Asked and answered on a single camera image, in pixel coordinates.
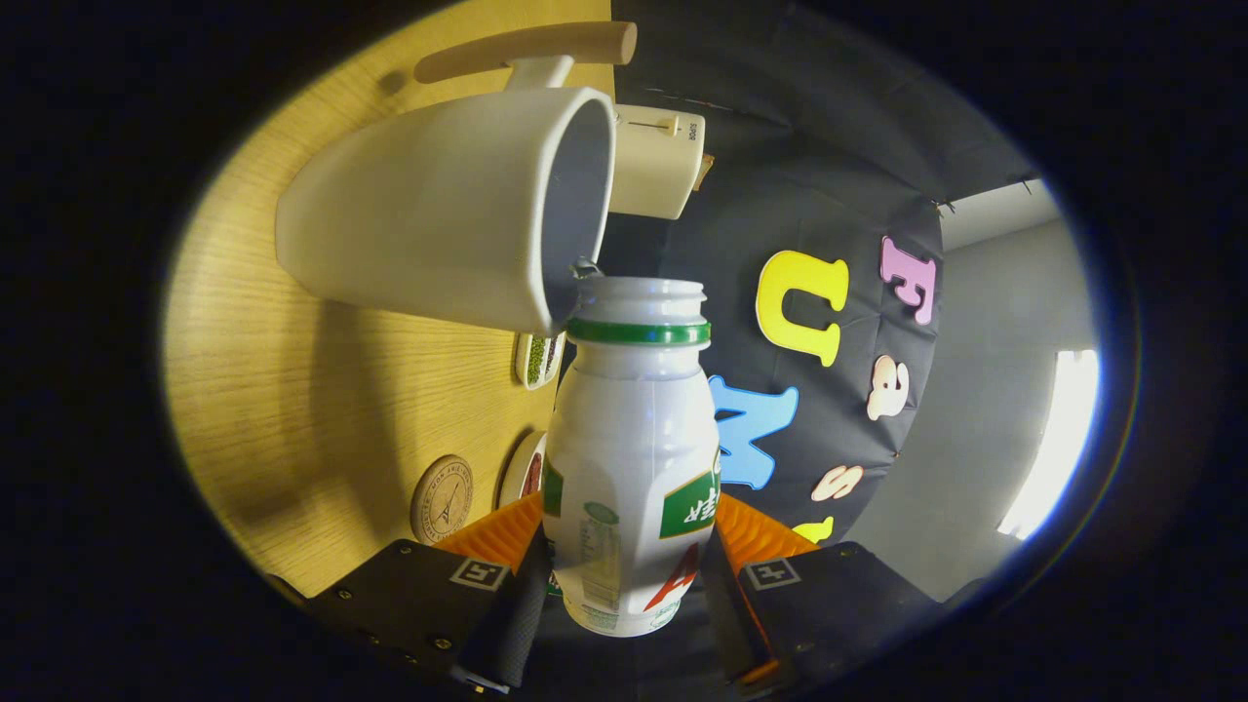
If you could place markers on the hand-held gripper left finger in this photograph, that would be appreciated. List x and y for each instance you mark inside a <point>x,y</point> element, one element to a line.
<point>409,604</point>

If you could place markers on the red meat slice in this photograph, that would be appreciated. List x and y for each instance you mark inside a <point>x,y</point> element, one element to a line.
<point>532,476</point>

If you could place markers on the black backdrop cloth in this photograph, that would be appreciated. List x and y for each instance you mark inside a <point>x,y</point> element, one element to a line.
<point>780,175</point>

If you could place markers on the round cork coaster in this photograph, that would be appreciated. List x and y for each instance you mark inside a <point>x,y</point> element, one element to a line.
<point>442,499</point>

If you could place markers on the toast slice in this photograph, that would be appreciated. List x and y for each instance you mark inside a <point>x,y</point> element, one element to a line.
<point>704,172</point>

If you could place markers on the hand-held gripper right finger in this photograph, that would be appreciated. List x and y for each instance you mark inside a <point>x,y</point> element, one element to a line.
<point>829,604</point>

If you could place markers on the white divided dish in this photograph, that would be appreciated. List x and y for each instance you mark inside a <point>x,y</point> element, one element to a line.
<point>522,361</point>

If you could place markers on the white juice bottle green label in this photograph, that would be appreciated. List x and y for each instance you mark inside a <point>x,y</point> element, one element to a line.
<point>634,439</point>

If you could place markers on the green mung beans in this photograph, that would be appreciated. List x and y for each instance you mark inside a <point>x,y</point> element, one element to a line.
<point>535,359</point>

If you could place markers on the wooden table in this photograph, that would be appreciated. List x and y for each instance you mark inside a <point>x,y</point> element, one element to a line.
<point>292,409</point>

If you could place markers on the white round plate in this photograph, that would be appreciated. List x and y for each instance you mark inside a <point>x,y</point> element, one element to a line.
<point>512,478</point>

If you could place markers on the cream toaster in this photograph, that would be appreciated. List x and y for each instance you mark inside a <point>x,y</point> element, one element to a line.
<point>653,166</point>

